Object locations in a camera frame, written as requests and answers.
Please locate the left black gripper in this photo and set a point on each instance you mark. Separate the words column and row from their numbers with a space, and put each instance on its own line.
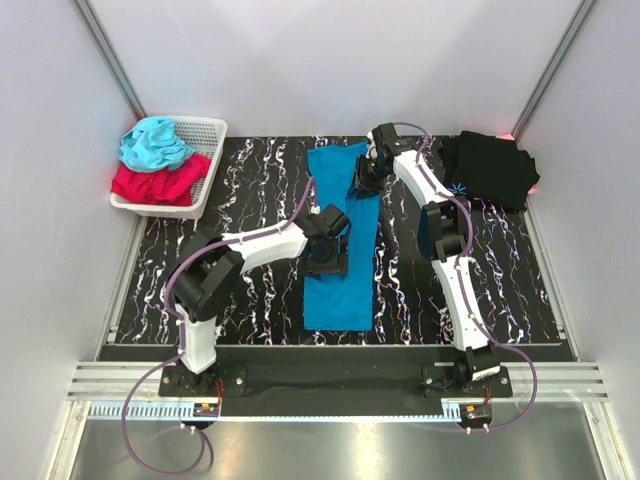
column 337, row 264

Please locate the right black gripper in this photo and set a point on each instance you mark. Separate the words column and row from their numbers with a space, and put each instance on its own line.
column 368, row 188

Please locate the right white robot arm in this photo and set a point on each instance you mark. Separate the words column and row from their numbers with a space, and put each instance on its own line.
column 444, row 239

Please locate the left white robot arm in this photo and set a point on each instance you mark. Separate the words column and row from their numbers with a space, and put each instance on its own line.
column 206, row 273

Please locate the black folded t-shirt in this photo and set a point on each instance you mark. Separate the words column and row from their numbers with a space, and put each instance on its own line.
column 488, row 168

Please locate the pink folded cloth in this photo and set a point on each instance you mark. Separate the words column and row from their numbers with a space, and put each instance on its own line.
column 505, row 135

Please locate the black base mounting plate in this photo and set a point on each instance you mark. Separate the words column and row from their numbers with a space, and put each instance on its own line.
column 333, row 381

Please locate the white plastic basket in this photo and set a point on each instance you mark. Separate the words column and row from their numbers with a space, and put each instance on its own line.
column 206, row 135

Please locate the red t-shirt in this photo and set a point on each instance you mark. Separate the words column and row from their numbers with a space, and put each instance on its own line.
column 163, row 187

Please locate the light turquoise t-shirt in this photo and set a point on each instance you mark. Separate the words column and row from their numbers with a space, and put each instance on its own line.
column 153, row 145

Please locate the right aluminium corner post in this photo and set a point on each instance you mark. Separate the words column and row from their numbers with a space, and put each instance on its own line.
column 571, row 33

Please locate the aluminium corner post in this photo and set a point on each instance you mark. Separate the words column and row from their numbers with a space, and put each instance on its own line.
column 571, row 33
column 110, row 57

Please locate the aluminium frame rail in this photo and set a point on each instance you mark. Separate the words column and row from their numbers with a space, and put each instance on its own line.
column 556, row 381

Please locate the left aluminium corner post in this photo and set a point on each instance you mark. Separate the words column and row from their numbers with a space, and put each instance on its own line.
column 110, row 57

